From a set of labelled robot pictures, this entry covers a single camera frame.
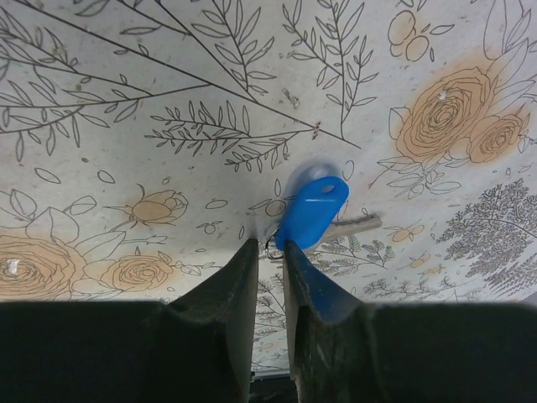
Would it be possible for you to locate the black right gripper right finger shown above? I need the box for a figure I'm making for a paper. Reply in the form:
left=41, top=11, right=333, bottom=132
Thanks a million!
left=284, top=241, right=536, bottom=402

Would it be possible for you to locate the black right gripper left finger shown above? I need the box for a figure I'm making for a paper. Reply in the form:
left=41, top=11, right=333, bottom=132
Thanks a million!
left=1, top=239, right=258, bottom=402

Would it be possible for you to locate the blue key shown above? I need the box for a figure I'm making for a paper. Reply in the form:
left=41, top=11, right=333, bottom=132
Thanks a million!
left=266, top=175, right=383, bottom=252

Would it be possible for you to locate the floral table mat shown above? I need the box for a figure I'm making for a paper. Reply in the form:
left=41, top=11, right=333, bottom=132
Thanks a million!
left=1, top=1, right=536, bottom=372

